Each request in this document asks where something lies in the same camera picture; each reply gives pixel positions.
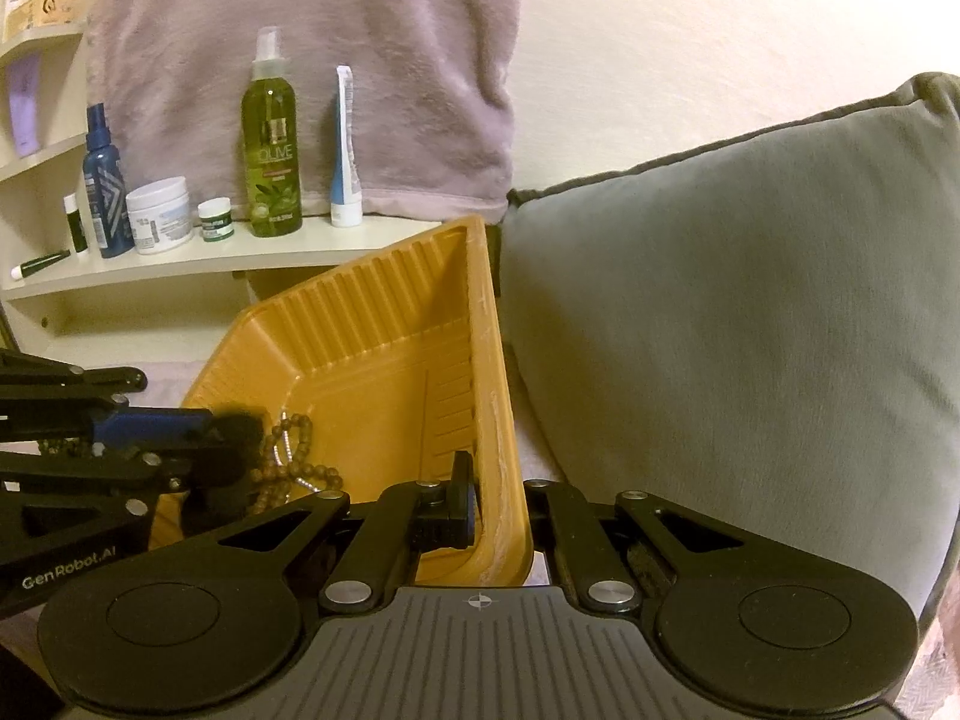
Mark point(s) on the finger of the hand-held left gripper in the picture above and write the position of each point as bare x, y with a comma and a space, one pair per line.
112, 469
150, 426

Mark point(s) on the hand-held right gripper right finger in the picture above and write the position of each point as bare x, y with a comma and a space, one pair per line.
559, 525

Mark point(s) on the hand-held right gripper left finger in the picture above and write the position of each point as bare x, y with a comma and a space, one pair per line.
463, 495

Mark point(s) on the orange ribbed plastic tray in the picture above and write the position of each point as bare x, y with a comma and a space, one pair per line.
375, 390

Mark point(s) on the beige shelf unit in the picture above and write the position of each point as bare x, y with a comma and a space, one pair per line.
225, 259

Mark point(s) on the dark green tube white cap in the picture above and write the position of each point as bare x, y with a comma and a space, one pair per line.
41, 263

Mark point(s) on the large white jar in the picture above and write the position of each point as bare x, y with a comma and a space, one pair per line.
159, 217

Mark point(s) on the small white and green tube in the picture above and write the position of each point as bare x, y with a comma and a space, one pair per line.
75, 229

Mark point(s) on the small white jar green label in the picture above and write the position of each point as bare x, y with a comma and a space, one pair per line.
216, 225

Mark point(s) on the blue spray bottle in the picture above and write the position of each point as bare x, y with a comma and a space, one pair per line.
106, 195

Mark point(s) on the grey pillow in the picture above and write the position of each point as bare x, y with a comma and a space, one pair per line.
712, 315

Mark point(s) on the green spray bottle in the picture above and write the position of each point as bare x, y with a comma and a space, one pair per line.
270, 157

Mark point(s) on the blue and white tube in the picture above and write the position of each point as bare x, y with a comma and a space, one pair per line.
346, 195

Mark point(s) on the purple tube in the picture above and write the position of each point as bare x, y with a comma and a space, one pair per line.
25, 109

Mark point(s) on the mauve fleece blanket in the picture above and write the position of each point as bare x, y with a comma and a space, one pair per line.
337, 52

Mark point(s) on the cardboard box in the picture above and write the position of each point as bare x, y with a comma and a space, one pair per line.
54, 10

